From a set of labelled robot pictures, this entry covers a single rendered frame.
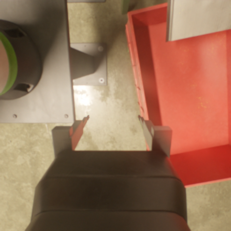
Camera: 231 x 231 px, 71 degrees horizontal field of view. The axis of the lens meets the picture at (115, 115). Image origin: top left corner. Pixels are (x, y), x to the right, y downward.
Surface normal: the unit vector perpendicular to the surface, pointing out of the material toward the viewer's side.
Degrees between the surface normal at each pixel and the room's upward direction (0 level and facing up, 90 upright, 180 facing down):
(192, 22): 30
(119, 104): 0
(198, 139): 0
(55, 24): 0
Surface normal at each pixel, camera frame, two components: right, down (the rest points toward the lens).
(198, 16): 0.09, 0.72
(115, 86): 0.00, 0.29
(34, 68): 0.87, 0.29
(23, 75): 0.90, 0.42
